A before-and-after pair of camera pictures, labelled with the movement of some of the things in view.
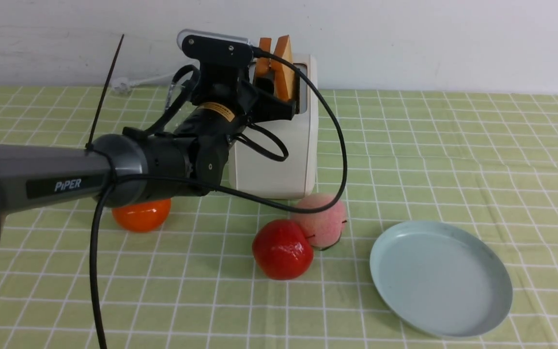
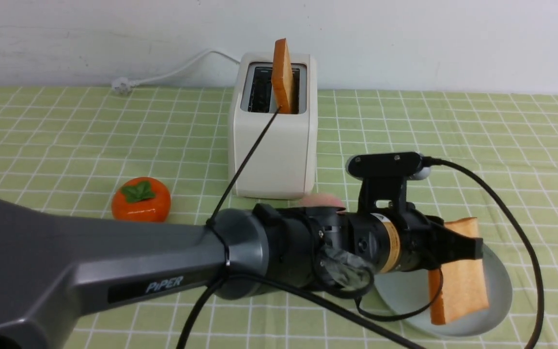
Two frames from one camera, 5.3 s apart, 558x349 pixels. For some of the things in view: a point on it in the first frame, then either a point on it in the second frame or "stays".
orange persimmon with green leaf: [143, 216] stays
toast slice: [264, 66] → [464, 291]
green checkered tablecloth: [67, 276] stays
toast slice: [284, 77] stays
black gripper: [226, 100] → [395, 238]
